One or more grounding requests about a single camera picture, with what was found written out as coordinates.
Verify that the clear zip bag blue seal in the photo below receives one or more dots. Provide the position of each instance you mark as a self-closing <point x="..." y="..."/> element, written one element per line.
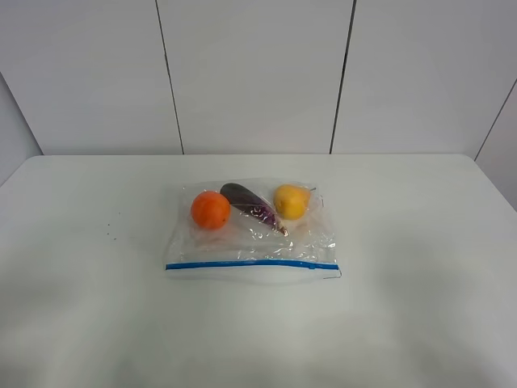
<point x="245" y="249"/>

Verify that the purple eggplant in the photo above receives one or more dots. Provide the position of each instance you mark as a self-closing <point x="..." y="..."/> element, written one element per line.
<point x="251" y="204"/>

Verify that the yellow pear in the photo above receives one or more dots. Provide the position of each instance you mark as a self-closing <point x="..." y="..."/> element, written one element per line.
<point x="291" y="201"/>

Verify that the orange fruit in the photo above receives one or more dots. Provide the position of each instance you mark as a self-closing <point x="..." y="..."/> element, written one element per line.
<point x="210" y="210"/>

